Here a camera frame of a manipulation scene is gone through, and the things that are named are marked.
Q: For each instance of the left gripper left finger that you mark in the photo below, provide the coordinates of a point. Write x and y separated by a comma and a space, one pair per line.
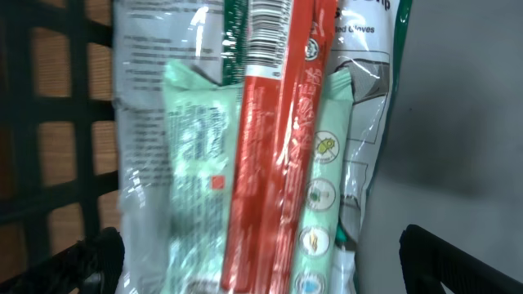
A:
93, 265

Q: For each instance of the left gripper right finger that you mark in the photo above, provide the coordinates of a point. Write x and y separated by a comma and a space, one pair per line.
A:
430, 265

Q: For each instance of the grey plastic mesh basket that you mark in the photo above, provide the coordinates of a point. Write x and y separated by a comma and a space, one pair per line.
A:
451, 159

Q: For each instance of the red stick packet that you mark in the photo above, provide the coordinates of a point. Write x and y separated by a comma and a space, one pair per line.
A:
287, 52

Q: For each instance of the mint green wipes packet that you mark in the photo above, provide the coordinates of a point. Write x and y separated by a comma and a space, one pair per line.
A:
202, 127

